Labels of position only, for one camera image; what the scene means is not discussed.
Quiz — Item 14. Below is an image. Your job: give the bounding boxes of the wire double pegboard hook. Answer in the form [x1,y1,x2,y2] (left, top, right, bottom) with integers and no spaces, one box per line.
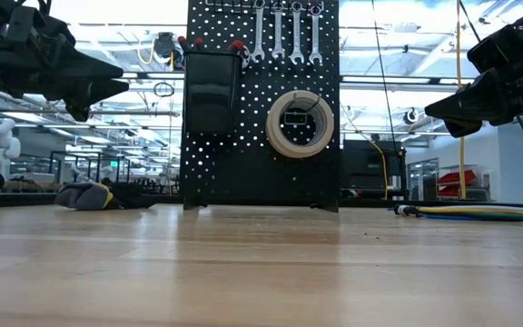
[283,93,322,126]

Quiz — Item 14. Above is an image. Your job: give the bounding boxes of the silver pegboard hook rail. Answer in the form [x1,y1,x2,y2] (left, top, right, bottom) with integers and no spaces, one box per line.
[204,0,325,14]

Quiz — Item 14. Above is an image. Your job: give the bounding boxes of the yellow cable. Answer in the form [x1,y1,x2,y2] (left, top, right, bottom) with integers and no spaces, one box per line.
[454,0,469,199]

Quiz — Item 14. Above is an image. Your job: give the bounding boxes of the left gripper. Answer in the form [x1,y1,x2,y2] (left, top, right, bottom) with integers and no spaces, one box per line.
[0,0,131,123]

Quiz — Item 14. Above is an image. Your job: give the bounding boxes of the black pegboard bin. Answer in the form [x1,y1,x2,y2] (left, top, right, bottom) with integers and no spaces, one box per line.
[183,49,243,135]

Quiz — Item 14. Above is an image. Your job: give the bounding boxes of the black grey work glove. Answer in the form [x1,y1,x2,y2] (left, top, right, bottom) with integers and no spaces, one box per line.
[54,180,157,212]

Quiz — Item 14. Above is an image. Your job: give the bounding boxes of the black hanging cable loop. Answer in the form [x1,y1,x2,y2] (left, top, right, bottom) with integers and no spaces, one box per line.
[153,81,175,98]

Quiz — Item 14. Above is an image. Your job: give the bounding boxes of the black metal pegboard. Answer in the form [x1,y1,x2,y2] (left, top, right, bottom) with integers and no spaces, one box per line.
[179,0,340,213]

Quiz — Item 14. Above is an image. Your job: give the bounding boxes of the black monitor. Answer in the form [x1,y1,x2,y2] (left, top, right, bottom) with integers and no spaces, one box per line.
[340,139,408,192]

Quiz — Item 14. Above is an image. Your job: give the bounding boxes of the multicoloured cable bundle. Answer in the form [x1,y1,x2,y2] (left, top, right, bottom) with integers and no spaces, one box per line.
[392,203,523,223]

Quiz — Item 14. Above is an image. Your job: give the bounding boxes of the silver combination wrench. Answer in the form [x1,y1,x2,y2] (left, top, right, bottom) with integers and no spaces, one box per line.
[289,0,305,65]
[250,0,266,64]
[308,4,324,65]
[271,1,287,61]

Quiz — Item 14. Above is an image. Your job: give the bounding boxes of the red storage bins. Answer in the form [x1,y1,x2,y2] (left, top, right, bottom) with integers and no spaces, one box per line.
[437,168,479,197]

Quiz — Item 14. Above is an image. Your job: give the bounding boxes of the black aluminium table frame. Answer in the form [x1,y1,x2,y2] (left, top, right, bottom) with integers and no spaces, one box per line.
[0,190,523,218]

